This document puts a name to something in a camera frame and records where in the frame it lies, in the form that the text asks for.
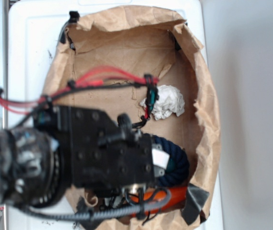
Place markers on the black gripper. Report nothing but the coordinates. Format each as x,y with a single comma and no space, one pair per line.
99,154

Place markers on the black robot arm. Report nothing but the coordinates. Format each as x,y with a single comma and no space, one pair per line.
30,168

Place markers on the dark green oval case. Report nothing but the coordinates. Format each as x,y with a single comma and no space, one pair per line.
171,166

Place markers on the orange toy carrot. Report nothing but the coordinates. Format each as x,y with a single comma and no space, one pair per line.
155,196

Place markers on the crumpled white paper ball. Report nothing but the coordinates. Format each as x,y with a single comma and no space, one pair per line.
170,102

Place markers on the brown paper bag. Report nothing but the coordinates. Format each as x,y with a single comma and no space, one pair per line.
139,40

